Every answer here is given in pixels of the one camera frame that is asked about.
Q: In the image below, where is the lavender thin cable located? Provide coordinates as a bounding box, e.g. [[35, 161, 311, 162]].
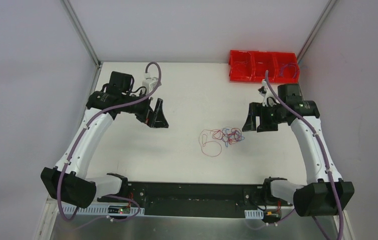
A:
[[278, 59, 307, 80]]

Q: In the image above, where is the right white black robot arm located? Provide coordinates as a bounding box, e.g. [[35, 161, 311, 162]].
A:
[[242, 82, 354, 217]]

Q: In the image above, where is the left aluminium frame post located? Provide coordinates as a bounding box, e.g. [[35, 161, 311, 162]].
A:
[[61, 0, 101, 69]]

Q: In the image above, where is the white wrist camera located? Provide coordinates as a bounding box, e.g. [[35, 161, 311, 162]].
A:
[[258, 85, 277, 107], [142, 73, 159, 95]]

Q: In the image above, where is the aluminium frame post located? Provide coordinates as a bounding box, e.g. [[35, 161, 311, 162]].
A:
[[297, 0, 338, 63], [61, 0, 101, 69]]

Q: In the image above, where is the aluminium front rail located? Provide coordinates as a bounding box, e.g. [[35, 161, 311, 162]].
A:
[[47, 181, 346, 210]]

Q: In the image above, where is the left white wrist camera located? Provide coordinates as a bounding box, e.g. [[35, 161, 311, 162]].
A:
[[142, 73, 159, 95]]

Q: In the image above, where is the white slotted cable duct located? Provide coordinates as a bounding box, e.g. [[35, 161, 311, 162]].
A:
[[76, 204, 145, 217]]

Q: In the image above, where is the red three-compartment plastic bin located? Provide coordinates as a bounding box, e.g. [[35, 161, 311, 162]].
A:
[[228, 50, 300, 85]]

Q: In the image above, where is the right aluminium frame post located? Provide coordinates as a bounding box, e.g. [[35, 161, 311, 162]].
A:
[[297, 0, 338, 63]]

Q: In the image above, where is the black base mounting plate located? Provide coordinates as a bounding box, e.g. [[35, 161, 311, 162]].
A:
[[116, 181, 290, 218]]

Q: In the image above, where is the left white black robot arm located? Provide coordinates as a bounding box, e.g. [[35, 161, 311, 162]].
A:
[[41, 71, 169, 209]]

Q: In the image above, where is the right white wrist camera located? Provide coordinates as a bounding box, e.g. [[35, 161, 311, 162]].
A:
[[258, 85, 277, 107]]

